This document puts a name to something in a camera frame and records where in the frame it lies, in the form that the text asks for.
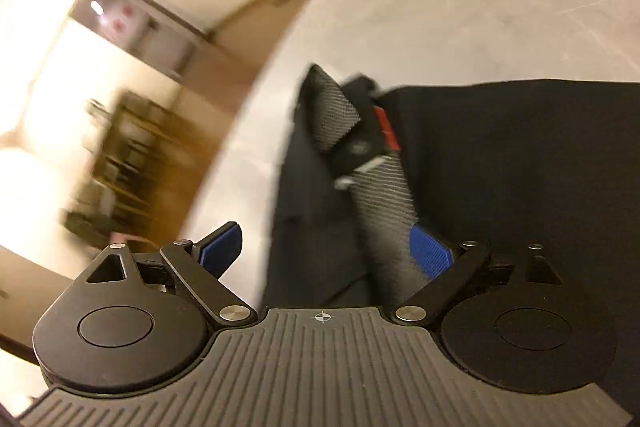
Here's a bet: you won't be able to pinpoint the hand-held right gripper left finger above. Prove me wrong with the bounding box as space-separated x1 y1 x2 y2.
85 221 256 330

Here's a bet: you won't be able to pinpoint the brown wooden shelf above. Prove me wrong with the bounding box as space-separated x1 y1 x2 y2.
65 89 196 248

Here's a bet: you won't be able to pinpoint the grey door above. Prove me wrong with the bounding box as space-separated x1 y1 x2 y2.
117 0 208 82

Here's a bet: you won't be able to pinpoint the grey woven belt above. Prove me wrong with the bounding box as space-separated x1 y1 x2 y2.
300 64 421 308

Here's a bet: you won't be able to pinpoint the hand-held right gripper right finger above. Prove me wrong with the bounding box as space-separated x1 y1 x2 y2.
392 224 566 325

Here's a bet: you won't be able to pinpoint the white panel with red marks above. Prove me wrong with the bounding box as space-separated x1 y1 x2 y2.
95 0 151 42

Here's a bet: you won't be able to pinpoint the black pants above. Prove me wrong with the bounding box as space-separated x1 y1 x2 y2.
262 63 640 358

